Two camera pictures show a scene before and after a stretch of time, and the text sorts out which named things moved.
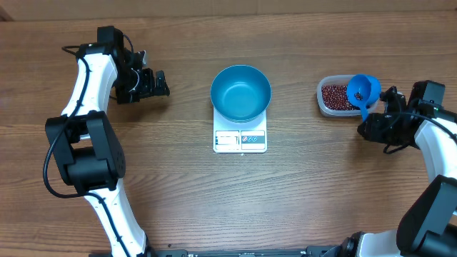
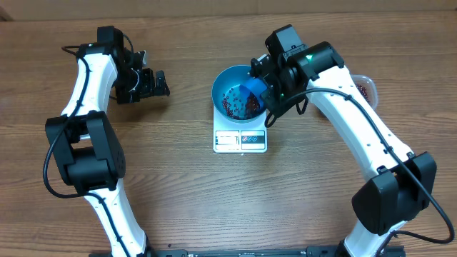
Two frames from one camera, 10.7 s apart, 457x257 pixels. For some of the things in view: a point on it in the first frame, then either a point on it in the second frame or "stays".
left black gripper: (150, 87) stays
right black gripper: (373, 124) → (270, 98)
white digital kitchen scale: (240, 137) stays
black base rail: (316, 251) stays
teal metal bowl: (240, 93) stays
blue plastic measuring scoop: (363, 91) → (255, 86)
